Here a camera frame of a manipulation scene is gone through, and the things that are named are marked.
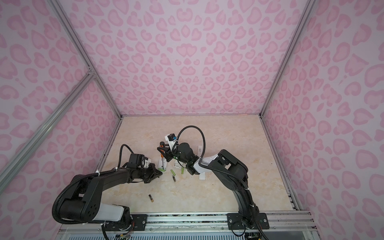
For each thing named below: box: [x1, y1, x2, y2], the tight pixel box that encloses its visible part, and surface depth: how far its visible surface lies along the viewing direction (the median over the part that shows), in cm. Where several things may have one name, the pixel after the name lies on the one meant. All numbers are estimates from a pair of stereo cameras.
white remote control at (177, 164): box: [173, 160, 182, 169], surface depth 88 cm
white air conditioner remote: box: [158, 157, 167, 170], surface depth 92 cm
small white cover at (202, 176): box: [199, 172, 206, 181], surface depth 89 cm
